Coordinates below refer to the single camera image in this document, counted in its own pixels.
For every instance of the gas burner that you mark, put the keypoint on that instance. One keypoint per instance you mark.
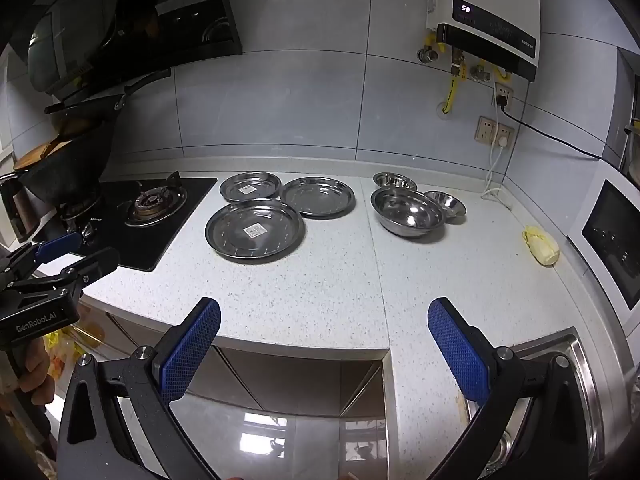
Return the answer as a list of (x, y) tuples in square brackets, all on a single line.
[(75, 212), (155, 205)]

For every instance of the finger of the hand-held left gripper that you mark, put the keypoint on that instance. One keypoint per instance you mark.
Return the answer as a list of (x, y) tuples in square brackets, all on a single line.
[(95, 266), (60, 247)]

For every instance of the black glass gas stove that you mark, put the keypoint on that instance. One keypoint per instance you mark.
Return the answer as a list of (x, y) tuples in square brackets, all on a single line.
[(190, 200)]

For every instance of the napa cabbage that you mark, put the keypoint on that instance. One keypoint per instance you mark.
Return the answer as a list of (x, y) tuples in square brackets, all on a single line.
[(542, 250)]

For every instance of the wall socket with white plug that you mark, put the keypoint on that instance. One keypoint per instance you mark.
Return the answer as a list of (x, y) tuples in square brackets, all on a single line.
[(509, 132)]

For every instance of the brass pipe valve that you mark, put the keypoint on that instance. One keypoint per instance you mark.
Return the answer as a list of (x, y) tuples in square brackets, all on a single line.
[(482, 74), (427, 52)]

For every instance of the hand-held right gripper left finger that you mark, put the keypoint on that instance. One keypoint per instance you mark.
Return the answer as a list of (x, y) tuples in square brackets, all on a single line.
[(192, 350)]

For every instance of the grey base cabinet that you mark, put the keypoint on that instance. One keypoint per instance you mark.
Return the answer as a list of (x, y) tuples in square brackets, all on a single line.
[(280, 375)]

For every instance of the small steel bowl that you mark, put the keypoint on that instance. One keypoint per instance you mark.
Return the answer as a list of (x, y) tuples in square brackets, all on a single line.
[(447, 203)]

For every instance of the wooden utensil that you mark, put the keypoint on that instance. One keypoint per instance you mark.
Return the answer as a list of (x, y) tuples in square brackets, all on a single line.
[(37, 152)]

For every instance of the empty beige wall socket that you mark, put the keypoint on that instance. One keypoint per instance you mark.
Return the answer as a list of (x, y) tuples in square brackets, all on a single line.
[(485, 129)]

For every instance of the large labelled steel plate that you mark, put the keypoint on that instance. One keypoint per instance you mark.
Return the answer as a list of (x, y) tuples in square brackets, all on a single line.
[(232, 240)]

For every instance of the black range hood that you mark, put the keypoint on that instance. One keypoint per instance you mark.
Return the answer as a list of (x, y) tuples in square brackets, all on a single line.
[(190, 10)]

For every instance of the plain steel plate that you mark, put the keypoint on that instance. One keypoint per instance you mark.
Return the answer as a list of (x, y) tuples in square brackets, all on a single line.
[(317, 197)]

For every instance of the white microwave oven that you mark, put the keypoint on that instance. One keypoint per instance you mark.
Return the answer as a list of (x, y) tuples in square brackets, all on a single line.
[(615, 240)]

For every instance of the medium steel bowl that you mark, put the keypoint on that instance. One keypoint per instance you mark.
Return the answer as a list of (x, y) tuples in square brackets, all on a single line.
[(392, 180)]

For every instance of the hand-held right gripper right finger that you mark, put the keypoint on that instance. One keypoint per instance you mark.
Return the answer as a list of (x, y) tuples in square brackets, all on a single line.
[(457, 350)]

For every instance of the black wok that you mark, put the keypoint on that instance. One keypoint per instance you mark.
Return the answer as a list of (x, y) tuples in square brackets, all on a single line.
[(70, 170)]

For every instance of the person's left hand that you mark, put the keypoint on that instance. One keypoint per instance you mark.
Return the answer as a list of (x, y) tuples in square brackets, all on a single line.
[(34, 372)]

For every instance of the wall socket with black plug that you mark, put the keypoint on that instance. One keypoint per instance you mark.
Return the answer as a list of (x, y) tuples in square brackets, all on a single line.
[(507, 91)]

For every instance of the small labelled steel plate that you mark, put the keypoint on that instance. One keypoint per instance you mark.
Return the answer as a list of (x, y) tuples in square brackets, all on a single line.
[(262, 182)]

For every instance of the stainless steel sink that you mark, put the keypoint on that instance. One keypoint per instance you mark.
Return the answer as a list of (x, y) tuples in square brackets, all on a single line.
[(597, 410)]

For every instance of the large steel bowl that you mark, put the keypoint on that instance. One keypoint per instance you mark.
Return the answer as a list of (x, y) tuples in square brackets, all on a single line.
[(407, 212)]

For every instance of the small yellow object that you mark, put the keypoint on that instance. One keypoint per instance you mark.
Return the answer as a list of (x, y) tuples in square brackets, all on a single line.
[(634, 127)]

